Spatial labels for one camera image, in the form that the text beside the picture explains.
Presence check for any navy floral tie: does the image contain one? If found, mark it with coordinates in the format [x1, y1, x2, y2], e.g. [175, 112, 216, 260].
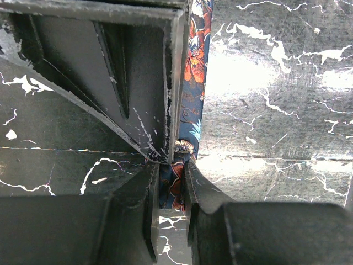
[159, 1, 214, 210]

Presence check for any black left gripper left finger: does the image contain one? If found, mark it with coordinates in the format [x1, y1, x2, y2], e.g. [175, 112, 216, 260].
[1, 162, 159, 264]

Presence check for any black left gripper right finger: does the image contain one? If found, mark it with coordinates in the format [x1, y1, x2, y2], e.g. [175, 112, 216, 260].
[184, 161, 352, 264]

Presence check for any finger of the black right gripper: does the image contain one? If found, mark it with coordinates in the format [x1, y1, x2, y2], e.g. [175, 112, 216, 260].
[1, 1, 192, 163]

